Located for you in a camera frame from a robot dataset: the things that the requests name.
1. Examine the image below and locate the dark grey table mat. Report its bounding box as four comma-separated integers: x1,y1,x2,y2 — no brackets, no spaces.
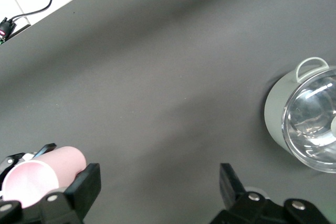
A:
0,0,336,224

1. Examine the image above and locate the black connector with red light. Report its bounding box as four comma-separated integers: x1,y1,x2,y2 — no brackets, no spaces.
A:
0,16,18,44

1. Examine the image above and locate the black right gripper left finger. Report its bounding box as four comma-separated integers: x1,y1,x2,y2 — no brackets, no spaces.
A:
0,163,102,224

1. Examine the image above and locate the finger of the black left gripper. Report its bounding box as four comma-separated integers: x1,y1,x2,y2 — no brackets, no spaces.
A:
0,143,57,183

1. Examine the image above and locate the pink plastic cup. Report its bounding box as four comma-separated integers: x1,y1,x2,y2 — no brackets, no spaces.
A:
1,146,87,210

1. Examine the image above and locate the grey-green cooking pot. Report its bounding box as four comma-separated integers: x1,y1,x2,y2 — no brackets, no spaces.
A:
264,57,336,175

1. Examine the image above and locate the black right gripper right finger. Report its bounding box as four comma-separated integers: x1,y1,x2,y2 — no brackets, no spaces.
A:
209,163,331,224

